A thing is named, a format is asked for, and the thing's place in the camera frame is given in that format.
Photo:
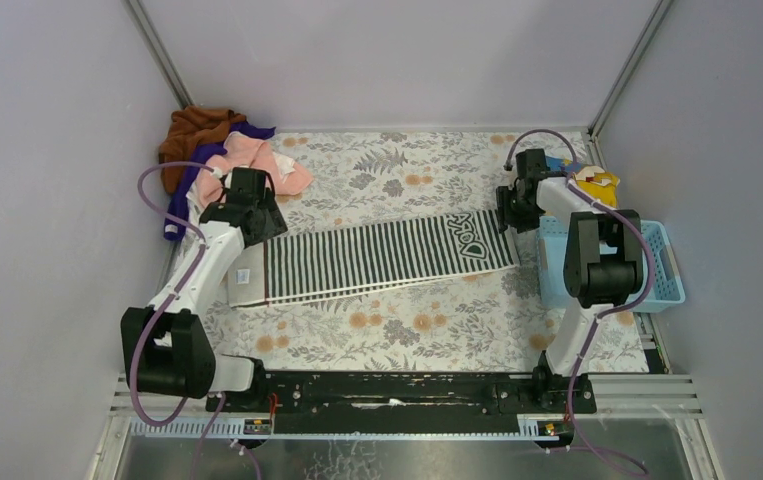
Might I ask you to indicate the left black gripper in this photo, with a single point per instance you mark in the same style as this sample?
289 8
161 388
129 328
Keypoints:
272 225

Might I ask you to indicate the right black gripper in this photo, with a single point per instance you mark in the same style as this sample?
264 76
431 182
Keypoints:
506 210

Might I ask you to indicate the green white striped towel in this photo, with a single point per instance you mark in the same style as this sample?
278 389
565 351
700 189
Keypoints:
314 266

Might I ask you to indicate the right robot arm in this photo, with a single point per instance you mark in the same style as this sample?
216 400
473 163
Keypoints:
605 262

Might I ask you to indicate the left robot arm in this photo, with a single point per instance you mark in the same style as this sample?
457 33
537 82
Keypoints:
166 349

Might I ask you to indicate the pink towel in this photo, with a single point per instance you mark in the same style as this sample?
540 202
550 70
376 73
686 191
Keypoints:
289 177

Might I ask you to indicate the purple towel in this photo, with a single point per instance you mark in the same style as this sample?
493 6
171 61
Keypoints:
178 204

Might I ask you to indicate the blue yellow cartoon towel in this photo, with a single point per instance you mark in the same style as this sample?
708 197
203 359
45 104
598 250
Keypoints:
593 180

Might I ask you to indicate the brown towel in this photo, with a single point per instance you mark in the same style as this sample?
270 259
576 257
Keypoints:
193 126

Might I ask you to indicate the floral table cloth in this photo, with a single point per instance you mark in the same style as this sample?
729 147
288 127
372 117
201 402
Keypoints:
487 322

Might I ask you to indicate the light blue plastic basket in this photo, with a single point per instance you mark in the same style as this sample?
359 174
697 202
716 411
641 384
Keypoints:
551 236

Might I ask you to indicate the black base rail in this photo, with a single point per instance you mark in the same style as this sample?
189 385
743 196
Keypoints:
404 403

